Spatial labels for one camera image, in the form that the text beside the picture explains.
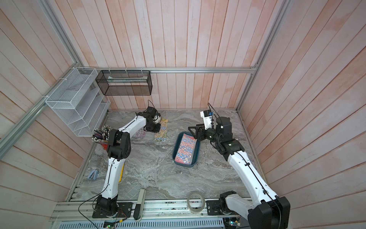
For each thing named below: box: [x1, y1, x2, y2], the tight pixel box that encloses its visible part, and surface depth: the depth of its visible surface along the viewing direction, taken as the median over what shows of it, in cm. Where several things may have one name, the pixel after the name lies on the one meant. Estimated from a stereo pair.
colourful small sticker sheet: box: [153, 117, 168, 142], surface depth 106 cm
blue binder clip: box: [88, 168, 98, 180], surface depth 85 cm
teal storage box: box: [172, 131, 201, 168], surface depth 94 cm
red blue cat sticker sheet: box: [174, 133, 198, 165], surface depth 94 cm
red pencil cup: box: [91, 124, 112, 151], surface depth 87 cm
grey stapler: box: [133, 188, 146, 222], surface depth 72 cm
